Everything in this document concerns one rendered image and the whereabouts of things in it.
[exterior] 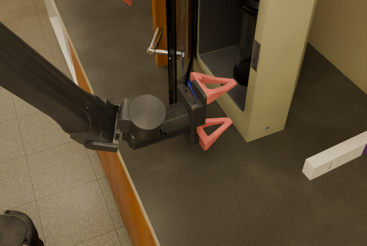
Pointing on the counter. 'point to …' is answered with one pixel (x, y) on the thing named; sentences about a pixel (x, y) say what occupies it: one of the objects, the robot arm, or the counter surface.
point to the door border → (173, 33)
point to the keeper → (255, 55)
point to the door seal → (176, 30)
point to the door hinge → (196, 12)
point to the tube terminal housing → (273, 51)
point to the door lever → (157, 44)
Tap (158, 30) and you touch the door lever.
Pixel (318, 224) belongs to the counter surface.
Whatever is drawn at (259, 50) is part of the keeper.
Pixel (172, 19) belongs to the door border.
